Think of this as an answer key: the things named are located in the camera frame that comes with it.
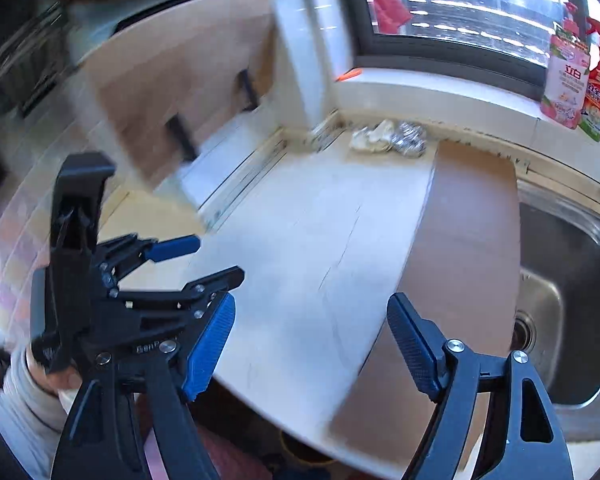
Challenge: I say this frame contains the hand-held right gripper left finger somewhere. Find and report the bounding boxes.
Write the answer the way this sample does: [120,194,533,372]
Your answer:
[50,290,238,480]

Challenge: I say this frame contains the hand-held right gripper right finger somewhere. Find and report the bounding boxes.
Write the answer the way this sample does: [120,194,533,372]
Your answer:
[386,292,576,480]

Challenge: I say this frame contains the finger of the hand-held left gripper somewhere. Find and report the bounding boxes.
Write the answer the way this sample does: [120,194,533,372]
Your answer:
[97,234,202,281]
[115,266,246,312]

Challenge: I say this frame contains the round trash bin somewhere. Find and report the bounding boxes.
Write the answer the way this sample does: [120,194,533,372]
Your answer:
[279,427,341,466]

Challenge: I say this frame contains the person's left forearm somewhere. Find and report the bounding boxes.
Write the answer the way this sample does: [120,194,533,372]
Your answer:
[0,345,83,480]

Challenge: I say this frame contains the brown cardboard sheet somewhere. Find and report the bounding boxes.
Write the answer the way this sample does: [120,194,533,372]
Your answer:
[330,140,523,453]

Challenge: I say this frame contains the steel sink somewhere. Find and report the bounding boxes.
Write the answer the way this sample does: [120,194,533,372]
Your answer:
[510,180,600,446]

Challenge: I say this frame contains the wooden cutting board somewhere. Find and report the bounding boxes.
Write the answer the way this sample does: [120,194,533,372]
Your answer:
[72,0,276,186]

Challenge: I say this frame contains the crumpled plastic wrappers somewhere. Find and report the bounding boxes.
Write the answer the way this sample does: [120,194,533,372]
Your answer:
[349,119,398,153]

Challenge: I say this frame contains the pink soap bottle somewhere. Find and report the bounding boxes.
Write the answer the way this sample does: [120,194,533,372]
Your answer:
[541,2,592,130]

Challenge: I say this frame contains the red spray bottle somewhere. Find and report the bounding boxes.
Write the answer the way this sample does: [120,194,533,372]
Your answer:
[580,16,600,142]

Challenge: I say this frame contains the red bag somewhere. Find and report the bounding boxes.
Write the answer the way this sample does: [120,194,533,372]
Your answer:
[367,0,413,36]

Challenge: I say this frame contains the window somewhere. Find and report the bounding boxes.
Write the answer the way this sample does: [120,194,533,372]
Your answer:
[337,0,581,101]

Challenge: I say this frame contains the dark metal wall rack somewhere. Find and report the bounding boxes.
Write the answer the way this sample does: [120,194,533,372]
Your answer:
[0,5,71,116]

